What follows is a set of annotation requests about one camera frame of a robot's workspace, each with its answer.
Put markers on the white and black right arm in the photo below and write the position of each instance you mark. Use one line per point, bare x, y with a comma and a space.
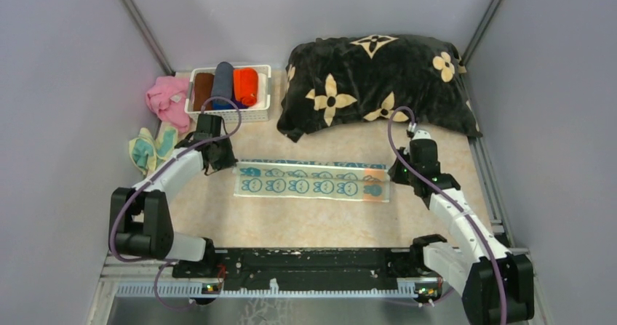
496, 286

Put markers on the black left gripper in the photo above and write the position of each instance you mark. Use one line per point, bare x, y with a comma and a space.
229, 159

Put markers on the pink towel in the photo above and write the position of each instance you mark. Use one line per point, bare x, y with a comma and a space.
167, 99

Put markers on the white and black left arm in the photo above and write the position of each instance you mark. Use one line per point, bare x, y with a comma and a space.
140, 220

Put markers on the purple rolled towel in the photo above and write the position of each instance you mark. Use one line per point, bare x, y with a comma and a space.
238, 104

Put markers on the brown rolled towel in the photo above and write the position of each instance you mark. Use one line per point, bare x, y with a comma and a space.
203, 83

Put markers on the patterned teal yellow towel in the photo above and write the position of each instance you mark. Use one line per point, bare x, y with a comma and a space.
335, 180

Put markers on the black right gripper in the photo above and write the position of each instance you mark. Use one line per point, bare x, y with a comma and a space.
396, 175

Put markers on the small teal yellow towel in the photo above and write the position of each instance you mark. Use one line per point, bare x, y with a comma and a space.
147, 152

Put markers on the white rolled towel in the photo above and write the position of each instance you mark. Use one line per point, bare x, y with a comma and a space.
262, 91

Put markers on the black floral pillow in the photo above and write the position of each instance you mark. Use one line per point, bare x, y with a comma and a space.
394, 76

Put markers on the blue rolled towel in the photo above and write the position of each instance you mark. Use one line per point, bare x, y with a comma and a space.
221, 106

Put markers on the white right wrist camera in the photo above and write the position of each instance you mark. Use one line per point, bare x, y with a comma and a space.
414, 132

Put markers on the aluminium frame rail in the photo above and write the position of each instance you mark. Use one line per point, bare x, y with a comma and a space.
147, 293

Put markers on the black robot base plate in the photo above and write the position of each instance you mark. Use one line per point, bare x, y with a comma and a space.
350, 270

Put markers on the grey rolled towel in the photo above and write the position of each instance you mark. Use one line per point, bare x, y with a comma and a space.
223, 88

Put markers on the white plastic basket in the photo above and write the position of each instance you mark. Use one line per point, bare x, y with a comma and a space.
248, 115

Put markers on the orange towel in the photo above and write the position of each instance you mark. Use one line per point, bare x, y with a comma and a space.
245, 82

